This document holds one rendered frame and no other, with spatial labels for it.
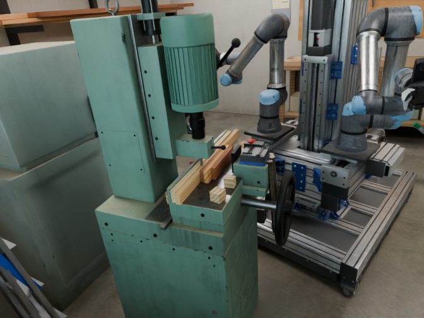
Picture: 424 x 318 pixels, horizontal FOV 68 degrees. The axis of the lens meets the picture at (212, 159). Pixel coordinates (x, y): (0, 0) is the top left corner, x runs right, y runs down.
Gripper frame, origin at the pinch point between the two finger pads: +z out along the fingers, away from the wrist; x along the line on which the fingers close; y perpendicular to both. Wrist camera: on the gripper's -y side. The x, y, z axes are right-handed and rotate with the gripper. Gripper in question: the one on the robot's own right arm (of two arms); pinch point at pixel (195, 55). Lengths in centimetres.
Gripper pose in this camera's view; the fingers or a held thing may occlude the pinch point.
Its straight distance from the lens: 222.7
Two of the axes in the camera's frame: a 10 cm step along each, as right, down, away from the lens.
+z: -8.8, -1.4, 4.5
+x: 4.5, -5.4, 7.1
